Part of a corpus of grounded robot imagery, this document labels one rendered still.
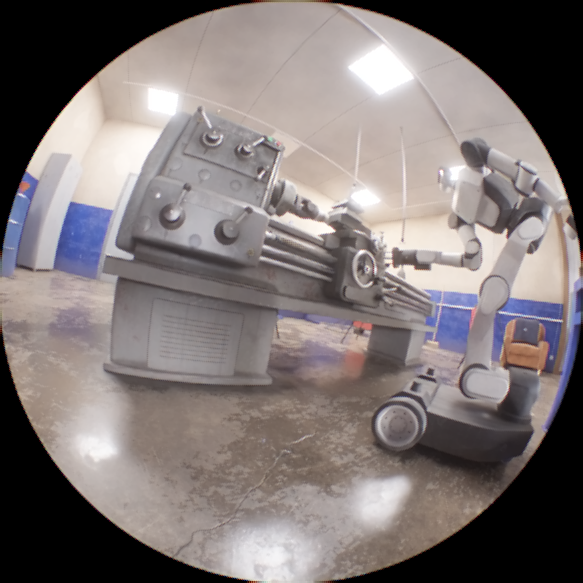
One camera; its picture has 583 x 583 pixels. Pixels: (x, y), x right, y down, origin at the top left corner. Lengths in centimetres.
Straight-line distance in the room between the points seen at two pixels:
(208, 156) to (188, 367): 95
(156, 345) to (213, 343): 25
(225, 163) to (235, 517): 122
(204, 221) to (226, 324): 44
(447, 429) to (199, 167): 142
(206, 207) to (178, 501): 88
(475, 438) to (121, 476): 98
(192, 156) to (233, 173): 22
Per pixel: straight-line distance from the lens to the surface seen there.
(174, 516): 51
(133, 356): 96
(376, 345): 253
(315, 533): 53
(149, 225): 80
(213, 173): 103
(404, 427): 80
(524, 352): 436
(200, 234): 80
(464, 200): 110
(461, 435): 84
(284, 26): 314
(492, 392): 92
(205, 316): 90
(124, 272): 80
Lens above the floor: 46
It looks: 2 degrees up
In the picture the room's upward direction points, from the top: 12 degrees clockwise
